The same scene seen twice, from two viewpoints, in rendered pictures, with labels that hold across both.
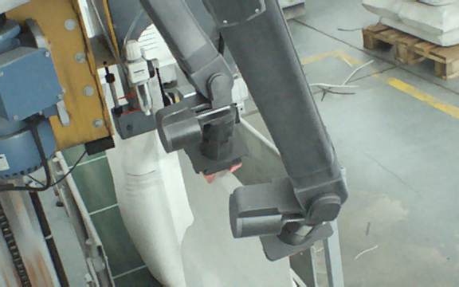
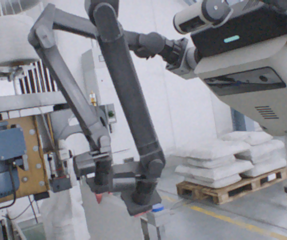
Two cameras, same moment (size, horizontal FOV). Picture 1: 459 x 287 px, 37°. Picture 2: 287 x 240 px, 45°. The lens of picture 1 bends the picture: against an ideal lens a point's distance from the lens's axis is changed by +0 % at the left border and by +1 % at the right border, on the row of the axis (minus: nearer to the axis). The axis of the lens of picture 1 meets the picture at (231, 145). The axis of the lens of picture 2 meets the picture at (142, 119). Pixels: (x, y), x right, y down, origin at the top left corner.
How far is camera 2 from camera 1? 0.31 m
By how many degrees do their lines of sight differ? 25
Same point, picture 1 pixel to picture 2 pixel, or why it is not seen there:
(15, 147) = not seen: outside the picture
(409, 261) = not seen: outside the picture
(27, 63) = (11, 132)
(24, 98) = (7, 148)
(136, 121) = (62, 183)
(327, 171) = (155, 144)
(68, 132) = (26, 187)
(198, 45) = (94, 121)
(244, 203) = (116, 170)
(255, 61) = (119, 72)
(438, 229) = not seen: outside the picture
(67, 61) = (28, 150)
